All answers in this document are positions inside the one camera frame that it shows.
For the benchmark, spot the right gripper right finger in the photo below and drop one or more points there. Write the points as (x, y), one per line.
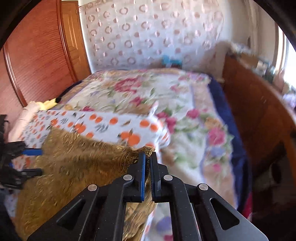
(198, 212)

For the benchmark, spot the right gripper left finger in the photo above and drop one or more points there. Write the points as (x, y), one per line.
(97, 213)

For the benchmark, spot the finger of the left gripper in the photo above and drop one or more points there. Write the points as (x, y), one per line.
(32, 172)
(32, 152)

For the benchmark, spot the gold patterned sunflower garment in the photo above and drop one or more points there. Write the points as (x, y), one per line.
(70, 162)

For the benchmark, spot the folded beige cloth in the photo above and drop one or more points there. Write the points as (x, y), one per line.
(23, 120)

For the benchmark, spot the yellow plush toy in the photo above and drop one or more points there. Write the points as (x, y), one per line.
(49, 103)

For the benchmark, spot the dark blue bed sheet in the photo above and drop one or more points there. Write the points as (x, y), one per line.
(240, 160)

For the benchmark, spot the floral bed quilt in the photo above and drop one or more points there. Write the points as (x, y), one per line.
(200, 149)

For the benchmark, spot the orange-print white blanket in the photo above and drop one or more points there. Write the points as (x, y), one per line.
(127, 129)

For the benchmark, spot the wooden louvered wardrobe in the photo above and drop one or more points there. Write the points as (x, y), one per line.
(42, 52)

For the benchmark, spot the wooden sideboard cabinet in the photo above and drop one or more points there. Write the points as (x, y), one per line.
(261, 116)

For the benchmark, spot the white circle-pattern curtain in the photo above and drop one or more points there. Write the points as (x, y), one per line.
(137, 34)

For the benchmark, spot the blue toy on bed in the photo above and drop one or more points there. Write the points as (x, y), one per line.
(168, 62)

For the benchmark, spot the cardboard box on cabinet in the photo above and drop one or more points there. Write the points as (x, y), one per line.
(249, 60)

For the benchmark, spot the window with wooden frame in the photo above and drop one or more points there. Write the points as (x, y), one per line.
(284, 57)

